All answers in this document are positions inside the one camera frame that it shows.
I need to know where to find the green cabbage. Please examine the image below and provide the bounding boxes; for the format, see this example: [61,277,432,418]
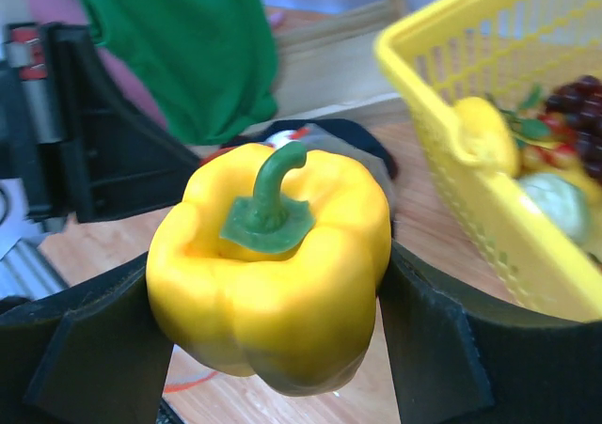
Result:
[518,173,592,246]

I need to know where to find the yellow plastic basket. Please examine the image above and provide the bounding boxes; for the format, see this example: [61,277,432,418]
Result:
[374,0,601,322]

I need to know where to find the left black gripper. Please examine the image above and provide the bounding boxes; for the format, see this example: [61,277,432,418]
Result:
[1,22,200,233]

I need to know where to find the purple grape bunch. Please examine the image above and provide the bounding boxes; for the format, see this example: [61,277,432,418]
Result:
[545,74,601,183]

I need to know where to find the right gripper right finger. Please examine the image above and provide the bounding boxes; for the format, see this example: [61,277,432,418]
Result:
[379,244,601,423]

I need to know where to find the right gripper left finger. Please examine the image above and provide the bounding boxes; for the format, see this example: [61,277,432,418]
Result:
[1,255,173,423]

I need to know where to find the green shirt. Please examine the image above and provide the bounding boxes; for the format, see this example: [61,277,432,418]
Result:
[81,0,277,145]

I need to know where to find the clear zip top bag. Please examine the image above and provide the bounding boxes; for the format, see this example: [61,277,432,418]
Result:
[164,122,401,395]

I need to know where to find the pink shirt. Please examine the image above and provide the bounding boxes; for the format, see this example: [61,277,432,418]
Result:
[27,0,170,129]

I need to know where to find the yellow bell pepper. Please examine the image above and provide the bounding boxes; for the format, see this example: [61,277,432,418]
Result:
[146,142,391,397]

